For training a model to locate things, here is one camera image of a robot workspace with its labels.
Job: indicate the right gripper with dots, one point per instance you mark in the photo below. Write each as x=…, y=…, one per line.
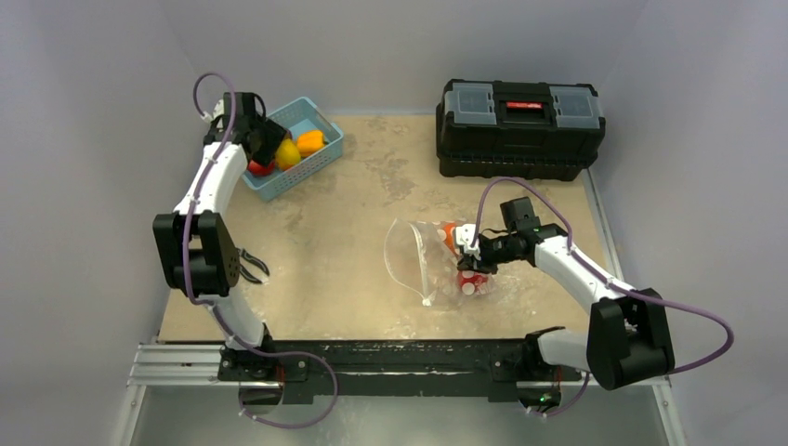
x=479, y=259

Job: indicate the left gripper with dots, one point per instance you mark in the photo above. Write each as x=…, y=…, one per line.
x=274, y=137

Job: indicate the red fake apple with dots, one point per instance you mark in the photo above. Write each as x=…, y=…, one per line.
x=257, y=169

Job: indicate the orange fake fruit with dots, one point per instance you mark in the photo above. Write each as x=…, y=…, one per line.
x=310, y=142

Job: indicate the polka dot zip top bag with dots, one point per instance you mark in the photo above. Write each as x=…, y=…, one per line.
x=416, y=259

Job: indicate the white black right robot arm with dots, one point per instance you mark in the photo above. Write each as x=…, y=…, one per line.
x=628, y=338

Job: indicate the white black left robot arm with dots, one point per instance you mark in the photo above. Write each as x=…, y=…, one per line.
x=199, y=258

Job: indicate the red fake tomato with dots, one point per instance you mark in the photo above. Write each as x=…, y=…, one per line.
x=473, y=283

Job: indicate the black plastic toolbox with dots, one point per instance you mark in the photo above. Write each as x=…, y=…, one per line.
x=510, y=129

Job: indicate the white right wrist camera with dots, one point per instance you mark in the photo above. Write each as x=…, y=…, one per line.
x=465, y=240

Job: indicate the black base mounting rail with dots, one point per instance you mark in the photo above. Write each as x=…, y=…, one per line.
x=480, y=368

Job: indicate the black handled pliers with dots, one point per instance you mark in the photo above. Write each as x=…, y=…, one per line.
x=247, y=259

